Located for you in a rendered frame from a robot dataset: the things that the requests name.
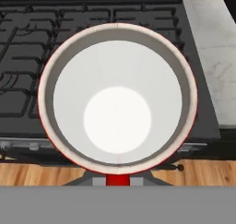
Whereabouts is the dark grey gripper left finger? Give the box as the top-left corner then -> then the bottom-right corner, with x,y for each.
63,169 -> 107,187

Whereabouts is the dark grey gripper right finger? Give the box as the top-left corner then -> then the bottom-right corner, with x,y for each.
129,170 -> 173,187

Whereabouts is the red mug with white inside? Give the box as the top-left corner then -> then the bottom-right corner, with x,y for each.
37,22 -> 198,186

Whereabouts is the black cupboard front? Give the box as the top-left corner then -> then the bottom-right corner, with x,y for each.
218,127 -> 236,161

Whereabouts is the black gas hob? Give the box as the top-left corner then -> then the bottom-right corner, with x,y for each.
0,0 -> 222,167

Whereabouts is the oven door handle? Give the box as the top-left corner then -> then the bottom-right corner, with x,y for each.
0,137 -> 208,155

